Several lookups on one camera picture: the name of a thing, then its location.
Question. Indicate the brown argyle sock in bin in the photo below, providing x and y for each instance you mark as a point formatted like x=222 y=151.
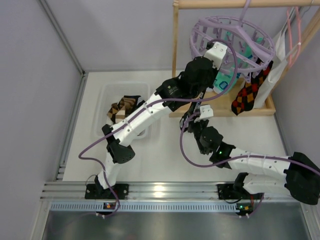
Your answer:
x=114 y=109

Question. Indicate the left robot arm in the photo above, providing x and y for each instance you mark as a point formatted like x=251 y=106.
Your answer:
x=173 y=93

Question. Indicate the brown striped sock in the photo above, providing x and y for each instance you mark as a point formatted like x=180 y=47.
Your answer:
x=123 y=113

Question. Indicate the argyle sock red yellow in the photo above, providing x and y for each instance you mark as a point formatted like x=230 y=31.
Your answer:
x=245 y=99

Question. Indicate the teal sock with blue patch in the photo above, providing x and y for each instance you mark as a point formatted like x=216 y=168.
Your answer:
x=223 y=80

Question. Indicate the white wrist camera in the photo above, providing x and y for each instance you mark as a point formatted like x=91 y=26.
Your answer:
x=216 y=54
x=205 y=113

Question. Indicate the white tote bag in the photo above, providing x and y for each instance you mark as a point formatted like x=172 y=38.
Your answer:
x=279 y=64

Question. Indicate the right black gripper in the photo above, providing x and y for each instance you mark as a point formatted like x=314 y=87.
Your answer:
x=191 y=116

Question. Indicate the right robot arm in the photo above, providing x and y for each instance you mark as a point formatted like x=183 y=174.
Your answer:
x=296 y=175

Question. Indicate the aluminium mounting rail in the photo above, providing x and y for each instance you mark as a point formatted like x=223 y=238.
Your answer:
x=136 y=191

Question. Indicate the white plastic bin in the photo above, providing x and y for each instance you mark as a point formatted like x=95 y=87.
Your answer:
x=112 y=93

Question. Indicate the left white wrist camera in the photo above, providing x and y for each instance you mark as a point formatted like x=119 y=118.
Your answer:
x=216 y=54

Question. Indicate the teal sock left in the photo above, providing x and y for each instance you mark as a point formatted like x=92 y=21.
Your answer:
x=242 y=48

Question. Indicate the purple round clip hanger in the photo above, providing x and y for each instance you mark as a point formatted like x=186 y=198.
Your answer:
x=253 y=47

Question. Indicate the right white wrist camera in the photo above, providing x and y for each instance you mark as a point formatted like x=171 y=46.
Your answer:
x=205 y=113

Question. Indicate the slotted grey cable duct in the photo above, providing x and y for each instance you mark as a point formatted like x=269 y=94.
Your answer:
x=131 y=206

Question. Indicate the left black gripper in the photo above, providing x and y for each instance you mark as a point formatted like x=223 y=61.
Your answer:
x=208 y=45

